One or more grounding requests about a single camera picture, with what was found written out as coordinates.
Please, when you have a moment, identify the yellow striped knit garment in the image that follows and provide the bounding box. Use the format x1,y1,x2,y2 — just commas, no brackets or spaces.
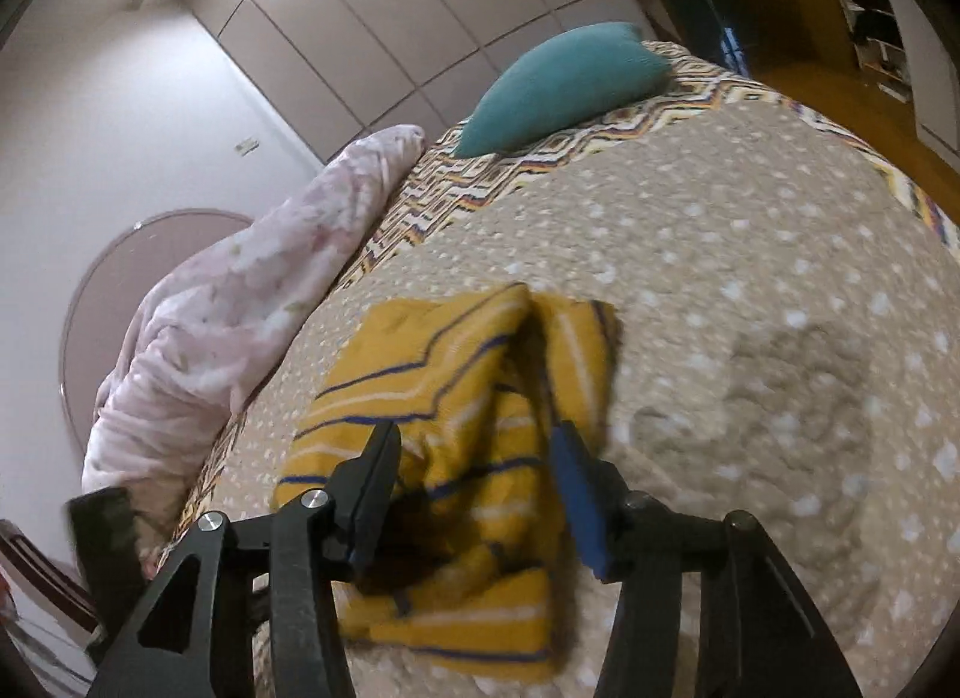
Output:
271,283,622,684

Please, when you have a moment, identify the beige dotted blanket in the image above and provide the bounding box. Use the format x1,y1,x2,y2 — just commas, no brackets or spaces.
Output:
161,98,960,698

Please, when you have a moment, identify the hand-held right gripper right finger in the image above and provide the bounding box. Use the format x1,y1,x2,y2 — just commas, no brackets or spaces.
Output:
551,420,863,698

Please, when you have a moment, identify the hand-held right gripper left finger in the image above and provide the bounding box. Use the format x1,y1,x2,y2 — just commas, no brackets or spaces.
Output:
86,419,404,698

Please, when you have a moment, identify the cluttered white shelf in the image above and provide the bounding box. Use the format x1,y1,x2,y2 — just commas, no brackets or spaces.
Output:
802,0,960,166

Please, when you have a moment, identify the pink floral blanket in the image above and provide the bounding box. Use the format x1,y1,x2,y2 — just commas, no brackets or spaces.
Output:
81,124,427,496

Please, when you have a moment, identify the teal pillow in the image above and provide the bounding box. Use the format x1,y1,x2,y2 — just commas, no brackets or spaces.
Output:
452,21,674,159

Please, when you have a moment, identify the zigzag patterned bedsheet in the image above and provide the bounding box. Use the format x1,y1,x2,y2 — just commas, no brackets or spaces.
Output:
161,41,960,556

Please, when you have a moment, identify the wooden chair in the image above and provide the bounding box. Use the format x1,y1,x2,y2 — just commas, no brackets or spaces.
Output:
0,518,98,631

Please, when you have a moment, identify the beige wardrobe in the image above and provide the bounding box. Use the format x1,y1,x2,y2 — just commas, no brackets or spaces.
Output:
142,0,653,166

